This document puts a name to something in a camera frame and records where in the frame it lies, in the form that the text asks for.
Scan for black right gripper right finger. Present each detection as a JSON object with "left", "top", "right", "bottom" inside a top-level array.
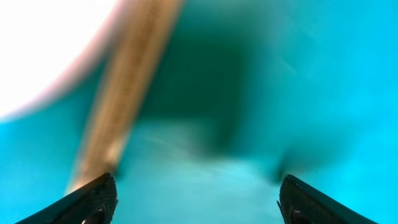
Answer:
[{"left": 277, "top": 174, "right": 376, "bottom": 224}]

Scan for wooden chopstick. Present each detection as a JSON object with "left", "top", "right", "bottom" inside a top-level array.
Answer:
[{"left": 66, "top": 0, "right": 183, "bottom": 193}]

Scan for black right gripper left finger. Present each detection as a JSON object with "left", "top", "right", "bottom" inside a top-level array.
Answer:
[{"left": 17, "top": 173, "right": 118, "bottom": 224}]

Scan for large white plate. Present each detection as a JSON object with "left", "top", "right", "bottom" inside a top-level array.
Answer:
[{"left": 1, "top": 0, "right": 128, "bottom": 123}]

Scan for teal plastic tray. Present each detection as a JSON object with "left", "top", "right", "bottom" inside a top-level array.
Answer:
[{"left": 1, "top": 1, "right": 397, "bottom": 223}]

